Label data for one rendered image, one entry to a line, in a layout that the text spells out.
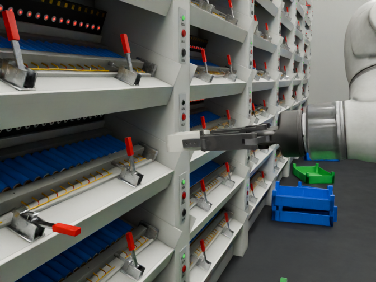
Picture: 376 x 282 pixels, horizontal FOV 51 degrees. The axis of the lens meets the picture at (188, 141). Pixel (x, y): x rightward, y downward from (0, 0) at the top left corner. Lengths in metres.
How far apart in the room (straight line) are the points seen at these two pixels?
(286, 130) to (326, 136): 0.06
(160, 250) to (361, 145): 0.52
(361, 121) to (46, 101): 0.43
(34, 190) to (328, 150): 0.43
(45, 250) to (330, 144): 0.43
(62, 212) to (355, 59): 0.51
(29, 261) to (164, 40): 0.54
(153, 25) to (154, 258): 0.51
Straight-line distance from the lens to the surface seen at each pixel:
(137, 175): 0.74
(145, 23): 0.91
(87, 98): 0.60
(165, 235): 0.95
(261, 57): 2.24
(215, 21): 1.17
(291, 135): 0.61
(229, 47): 1.56
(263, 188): 2.13
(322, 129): 0.60
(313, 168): 3.19
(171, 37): 0.88
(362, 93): 0.62
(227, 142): 0.62
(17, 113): 0.51
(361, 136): 0.60
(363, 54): 0.67
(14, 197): 0.58
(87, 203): 0.65
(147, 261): 0.89
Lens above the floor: 0.73
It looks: 9 degrees down
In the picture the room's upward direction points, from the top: straight up
